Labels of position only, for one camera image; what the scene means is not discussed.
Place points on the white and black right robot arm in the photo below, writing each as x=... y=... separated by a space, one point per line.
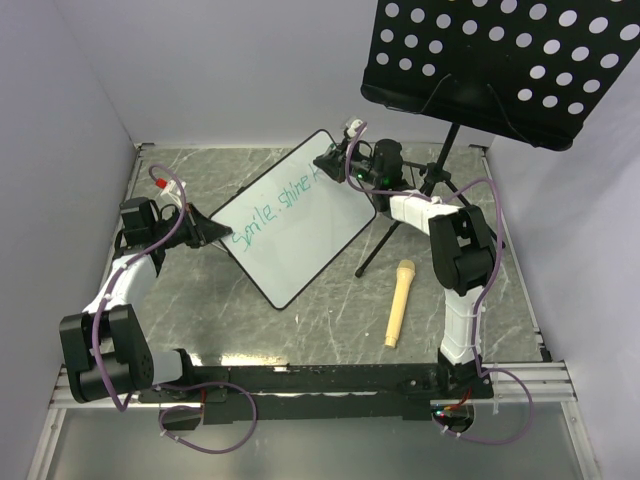
x=463 y=253

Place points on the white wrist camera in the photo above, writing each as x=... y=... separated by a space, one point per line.
x=354 y=128
x=170 y=192

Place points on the beige microphone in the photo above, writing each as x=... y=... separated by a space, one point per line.
x=405 y=274

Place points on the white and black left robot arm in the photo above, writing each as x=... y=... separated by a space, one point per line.
x=104 y=348

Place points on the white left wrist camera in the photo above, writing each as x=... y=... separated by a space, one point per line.
x=170 y=192

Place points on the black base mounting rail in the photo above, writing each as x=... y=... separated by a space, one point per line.
x=314 y=392

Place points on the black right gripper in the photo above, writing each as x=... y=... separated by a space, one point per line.
x=334 y=162

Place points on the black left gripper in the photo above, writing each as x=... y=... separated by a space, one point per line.
x=201 y=231

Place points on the white whiteboard with black frame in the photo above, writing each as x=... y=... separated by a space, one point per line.
x=291 y=222

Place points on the black perforated music stand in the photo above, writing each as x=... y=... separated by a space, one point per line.
x=530 y=71

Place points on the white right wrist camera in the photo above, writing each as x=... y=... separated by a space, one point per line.
x=354 y=128

